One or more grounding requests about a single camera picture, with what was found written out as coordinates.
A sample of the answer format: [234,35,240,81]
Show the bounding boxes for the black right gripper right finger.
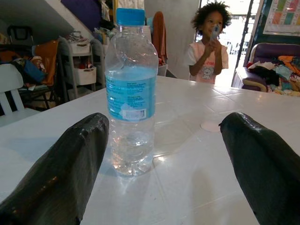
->
[219,112,300,225]

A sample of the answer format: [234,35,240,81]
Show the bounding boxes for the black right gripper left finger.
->
[0,112,110,225]

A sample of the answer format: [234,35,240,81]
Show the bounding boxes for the blue-capped clear water bottle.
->
[104,7,159,177]

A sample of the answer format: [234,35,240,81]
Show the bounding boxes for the white round table cap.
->
[200,119,222,133]

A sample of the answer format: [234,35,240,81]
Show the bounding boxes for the white plastic chair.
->
[0,63,41,128]

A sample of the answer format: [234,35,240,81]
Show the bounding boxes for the white trolley basket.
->
[74,66,98,86]
[69,42,91,54]

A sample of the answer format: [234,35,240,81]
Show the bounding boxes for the grey trolley shelf cart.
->
[57,37,106,102]

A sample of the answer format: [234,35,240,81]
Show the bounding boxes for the colourful clothes pile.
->
[247,55,300,97]

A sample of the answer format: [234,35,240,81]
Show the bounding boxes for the dark mixed clothes pile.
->
[0,44,47,90]

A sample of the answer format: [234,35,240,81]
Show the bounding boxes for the orange cloth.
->
[34,39,60,86]

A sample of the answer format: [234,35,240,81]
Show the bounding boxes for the purple sofa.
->
[233,42,300,95]

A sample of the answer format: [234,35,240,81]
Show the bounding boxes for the child in pink shirt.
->
[185,0,233,85]

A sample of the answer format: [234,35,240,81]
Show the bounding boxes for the black metal door gate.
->
[231,0,256,88]

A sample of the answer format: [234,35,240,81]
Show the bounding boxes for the brown hanging towel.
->
[151,11,168,64]

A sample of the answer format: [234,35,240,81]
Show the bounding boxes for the black tubular frame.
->
[7,25,34,45]

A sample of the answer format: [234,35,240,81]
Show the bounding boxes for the colourful wall poster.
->
[262,0,300,37]

